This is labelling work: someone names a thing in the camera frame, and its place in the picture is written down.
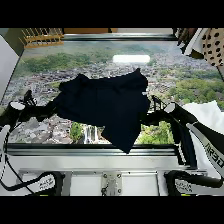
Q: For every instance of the dark blue garment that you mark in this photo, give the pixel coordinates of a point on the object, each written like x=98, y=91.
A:
x=186, y=146

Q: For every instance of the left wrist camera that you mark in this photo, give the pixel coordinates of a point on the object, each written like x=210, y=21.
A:
x=28, y=97

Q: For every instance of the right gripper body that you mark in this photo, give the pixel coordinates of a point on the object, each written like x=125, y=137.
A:
x=152, y=118

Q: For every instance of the stack of brown clothes hangers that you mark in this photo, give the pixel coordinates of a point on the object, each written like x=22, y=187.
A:
x=43, y=40

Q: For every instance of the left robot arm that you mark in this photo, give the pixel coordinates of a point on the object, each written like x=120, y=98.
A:
x=15, y=115

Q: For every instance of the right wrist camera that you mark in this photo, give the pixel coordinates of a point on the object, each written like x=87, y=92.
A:
x=155, y=100

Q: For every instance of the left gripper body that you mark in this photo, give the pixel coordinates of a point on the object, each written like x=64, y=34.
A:
x=46, y=110

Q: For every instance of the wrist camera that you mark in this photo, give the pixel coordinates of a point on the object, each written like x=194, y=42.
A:
x=28, y=97
x=155, y=100

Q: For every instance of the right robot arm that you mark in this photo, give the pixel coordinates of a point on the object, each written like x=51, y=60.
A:
x=181, y=115

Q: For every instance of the black garment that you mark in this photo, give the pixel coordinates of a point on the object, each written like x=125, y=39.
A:
x=106, y=103

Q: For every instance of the white black-spotted garment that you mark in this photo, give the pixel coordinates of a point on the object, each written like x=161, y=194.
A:
x=213, y=45

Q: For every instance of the silver frame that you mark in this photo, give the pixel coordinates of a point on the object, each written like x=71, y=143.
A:
x=100, y=160

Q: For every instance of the dark brown garment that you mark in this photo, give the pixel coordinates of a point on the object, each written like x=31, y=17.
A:
x=185, y=35

